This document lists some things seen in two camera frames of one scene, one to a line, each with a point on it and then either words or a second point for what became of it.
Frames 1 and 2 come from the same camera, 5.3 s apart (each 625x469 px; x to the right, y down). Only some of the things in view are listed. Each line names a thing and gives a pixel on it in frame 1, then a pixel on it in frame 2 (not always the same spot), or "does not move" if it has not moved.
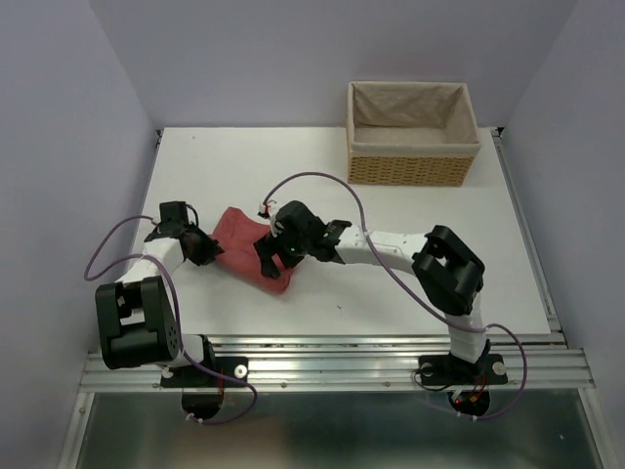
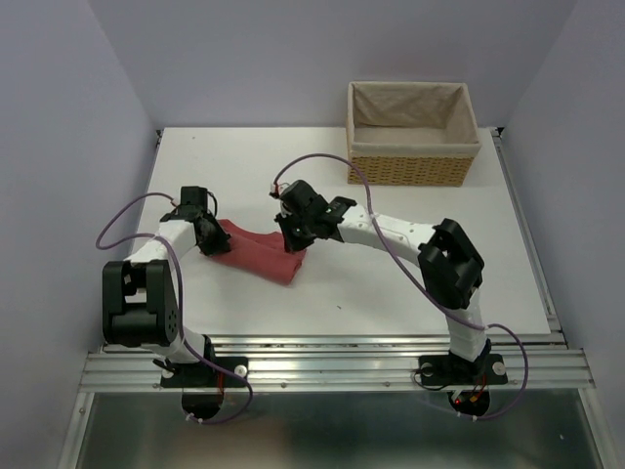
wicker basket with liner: [410, 133] does not move
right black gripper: [270, 246] -> [283, 219]
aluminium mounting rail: [353, 362] does not move
